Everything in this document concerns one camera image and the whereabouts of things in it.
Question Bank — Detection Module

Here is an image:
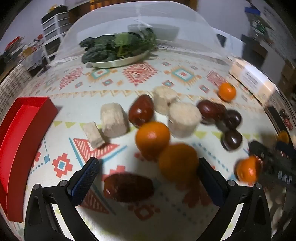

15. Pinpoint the white tissue box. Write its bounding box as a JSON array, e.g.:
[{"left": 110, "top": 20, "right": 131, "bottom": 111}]
[{"left": 229, "top": 59, "right": 277, "bottom": 105}]

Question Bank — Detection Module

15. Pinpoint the large dark red jujube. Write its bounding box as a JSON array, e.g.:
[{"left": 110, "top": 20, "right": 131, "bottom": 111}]
[{"left": 103, "top": 173, "right": 154, "bottom": 204}]

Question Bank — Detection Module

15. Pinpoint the white appliance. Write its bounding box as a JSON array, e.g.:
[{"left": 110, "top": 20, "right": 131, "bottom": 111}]
[{"left": 217, "top": 34, "right": 243, "bottom": 58}]

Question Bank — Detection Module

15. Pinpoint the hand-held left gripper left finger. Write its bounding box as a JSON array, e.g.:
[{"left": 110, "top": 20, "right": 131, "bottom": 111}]
[{"left": 24, "top": 157, "right": 100, "bottom": 241}]

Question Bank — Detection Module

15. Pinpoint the small orange kumquat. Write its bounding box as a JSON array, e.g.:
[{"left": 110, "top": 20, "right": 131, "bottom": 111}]
[{"left": 277, "top": 131, "right": 290, "bottom": 143}]

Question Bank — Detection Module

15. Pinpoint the white drawer cabinet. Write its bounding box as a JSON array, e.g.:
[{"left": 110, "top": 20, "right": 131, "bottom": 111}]
[{"left": 42, "top": 10, "right": 70, "bottom": 63}]

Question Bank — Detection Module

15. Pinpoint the red rectangular box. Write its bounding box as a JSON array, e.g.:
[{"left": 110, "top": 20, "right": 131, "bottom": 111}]
[{"left": 0, "top": 97, "right": 58, "bottom": 223}]

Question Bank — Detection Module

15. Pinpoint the black box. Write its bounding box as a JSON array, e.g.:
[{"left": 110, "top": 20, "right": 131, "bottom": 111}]
[{"left": 242, "top": 35, "right": 269, "bottom": 65}]

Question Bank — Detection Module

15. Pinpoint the patterned tablecloth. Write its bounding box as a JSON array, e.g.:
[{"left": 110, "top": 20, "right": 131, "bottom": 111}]
[{"left": 0, "top": 39, "right": 296, "bottom": 241}]

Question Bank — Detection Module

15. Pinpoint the white mesh food cover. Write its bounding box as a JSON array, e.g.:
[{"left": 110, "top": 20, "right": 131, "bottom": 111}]
[{"left": 54, "top": 0, "right": 228, "bottom": 67}]

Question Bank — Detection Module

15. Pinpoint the beige cylindrical food chunk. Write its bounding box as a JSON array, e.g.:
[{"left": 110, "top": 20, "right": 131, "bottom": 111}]
[
  {"left": 168, "top": 102, "right": 203, "bottom": 139},
  {"left": 153, "top": 86, "right": 178, "bottom": 115},
  {"left": 100, "top": 103, "right": 130, "bottom": 139}
]

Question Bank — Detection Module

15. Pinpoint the water bottle with blue top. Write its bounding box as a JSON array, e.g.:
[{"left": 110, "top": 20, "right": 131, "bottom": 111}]
[{"left": 245, "top": 6, "right": 272, "bottom": 39}]

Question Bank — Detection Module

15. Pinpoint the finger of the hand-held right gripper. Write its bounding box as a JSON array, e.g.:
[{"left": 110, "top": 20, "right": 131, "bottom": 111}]
[
  {"left": 275, "top": 141, "right": 295, "bottom": 158},
  {"left": 249, "top": 140, "right": 270, "bottom": 163}
]

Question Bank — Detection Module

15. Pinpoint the dark brown water chestnut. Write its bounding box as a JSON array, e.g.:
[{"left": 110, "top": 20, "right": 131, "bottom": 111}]
[
  {"left": 221, "top": 128, "right": 243, "bottom": 151},
  {"left": 223, "top": 110, "right": 242, "bottom": 129}
]

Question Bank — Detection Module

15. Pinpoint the green spinach bunch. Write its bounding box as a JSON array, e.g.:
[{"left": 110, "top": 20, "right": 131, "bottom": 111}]
[{"left": 80, "top": 28, "right": 158, "bottom": 63}]

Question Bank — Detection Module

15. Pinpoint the small beige wedge chunk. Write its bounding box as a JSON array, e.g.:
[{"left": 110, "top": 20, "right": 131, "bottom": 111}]
[{"left": 83, "top": 122, "right": 105, "bottom": 149}]

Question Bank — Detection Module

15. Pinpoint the round metal plate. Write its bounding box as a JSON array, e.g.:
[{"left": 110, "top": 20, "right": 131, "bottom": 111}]
[{"left": 87, "top": 50, "right": 150, "bottom": 68}]

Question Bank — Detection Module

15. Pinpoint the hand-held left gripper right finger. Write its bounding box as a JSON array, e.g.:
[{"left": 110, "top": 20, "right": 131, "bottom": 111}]
[{"left": 198, "top": 158, "right": 272, "bottom": 241}]

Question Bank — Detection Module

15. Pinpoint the large orange mandarin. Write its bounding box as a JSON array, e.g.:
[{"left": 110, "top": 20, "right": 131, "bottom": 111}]
[
  {"left": 158, "top": 144, "right": 199, "bottom": 183},
  {"left": 135, "top": 122, "right": 171, "bottom": 160}
]

